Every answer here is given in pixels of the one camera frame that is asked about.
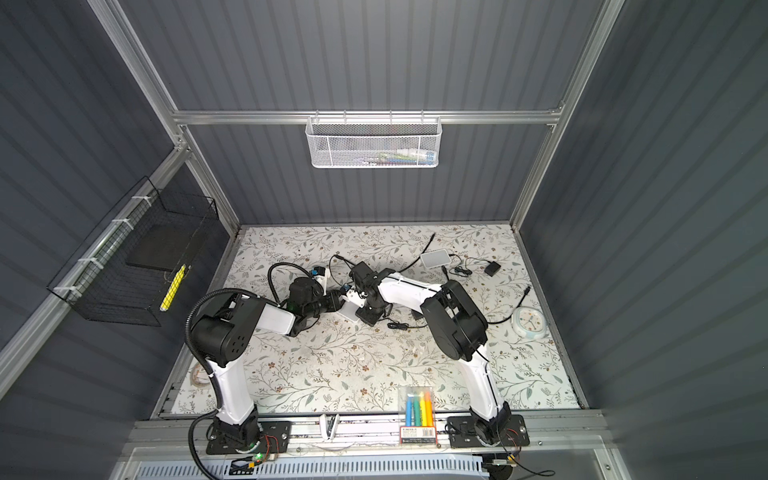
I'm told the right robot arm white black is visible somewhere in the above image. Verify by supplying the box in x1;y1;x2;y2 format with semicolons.
350;262;511;446

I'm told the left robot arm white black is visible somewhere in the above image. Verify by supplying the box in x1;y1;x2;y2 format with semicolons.
185;277;346;450

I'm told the floral table mat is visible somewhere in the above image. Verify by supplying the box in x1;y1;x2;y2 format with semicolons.
170;224;580;415

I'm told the box of coloured markers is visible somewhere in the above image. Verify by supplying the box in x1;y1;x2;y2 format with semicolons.
399;386;438;445

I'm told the roll of clear tape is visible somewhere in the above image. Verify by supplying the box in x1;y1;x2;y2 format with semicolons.
189;365;210;388

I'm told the white round clock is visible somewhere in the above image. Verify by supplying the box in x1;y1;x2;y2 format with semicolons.
512;306;548;340

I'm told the black pad in basket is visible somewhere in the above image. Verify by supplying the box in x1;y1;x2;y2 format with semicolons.
125;225;193;272

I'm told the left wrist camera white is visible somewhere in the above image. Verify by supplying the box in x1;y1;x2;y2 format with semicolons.
310;266;328;295

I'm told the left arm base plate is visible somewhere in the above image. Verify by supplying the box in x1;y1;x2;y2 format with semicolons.
205;418;292;455

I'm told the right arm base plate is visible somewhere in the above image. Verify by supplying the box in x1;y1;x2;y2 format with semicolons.
445;414;530;448

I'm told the white wire mesh basket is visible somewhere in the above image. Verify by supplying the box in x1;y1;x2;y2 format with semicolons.
305;117;443;169

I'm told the white perforated cable tray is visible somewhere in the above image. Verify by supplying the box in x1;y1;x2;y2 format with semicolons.
134;454;490;480

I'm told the black wire basket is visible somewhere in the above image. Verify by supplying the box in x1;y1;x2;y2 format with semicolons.
48;181;218;327

